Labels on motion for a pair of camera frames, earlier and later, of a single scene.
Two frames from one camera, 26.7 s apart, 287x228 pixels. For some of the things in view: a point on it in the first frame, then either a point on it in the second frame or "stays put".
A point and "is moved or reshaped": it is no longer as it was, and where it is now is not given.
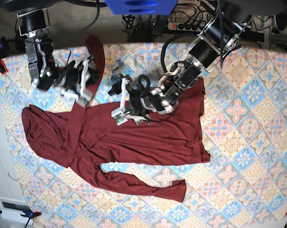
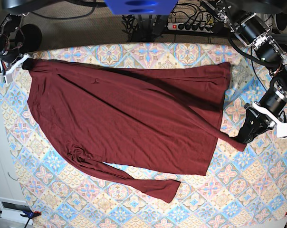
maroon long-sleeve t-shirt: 89,137 is moved or reshaped
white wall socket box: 12,209 stays put
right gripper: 141,96 to 255,124
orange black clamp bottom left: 28,213 stays put
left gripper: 78,79 to 10,58
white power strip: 179,26 stays put
